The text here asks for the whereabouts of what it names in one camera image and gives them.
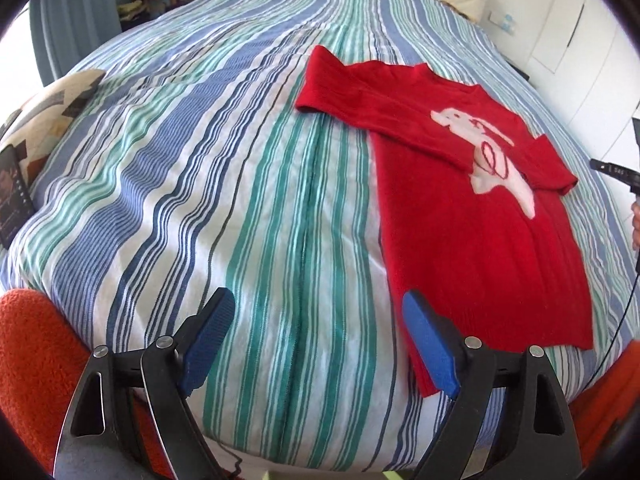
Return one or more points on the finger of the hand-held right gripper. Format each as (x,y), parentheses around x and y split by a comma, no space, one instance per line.
(636,137)
(612,169)

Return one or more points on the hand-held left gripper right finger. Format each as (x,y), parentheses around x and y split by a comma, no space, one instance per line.
(431,347)

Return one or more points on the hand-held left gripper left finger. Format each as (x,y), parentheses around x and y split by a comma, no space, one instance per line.
(209,342)

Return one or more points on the red sweater with white dog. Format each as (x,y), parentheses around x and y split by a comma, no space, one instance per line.
(480,240)

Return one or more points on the person's right hand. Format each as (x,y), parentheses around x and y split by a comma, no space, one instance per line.
(636,222)

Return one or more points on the white wardrobe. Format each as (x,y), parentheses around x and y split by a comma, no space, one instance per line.
(585,35)

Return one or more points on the blue green striped bedspread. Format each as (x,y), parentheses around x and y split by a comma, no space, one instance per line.
(250,200)

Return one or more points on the orange fuzzy cloth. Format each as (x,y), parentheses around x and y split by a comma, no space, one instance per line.
(30,350)

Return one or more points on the geometric patterned cushion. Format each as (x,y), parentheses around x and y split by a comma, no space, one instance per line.
(47,110)

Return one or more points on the blue curtain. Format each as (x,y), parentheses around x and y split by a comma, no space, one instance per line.
(75,20)

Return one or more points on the white wall socket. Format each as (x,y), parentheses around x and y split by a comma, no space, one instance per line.
(502,21)

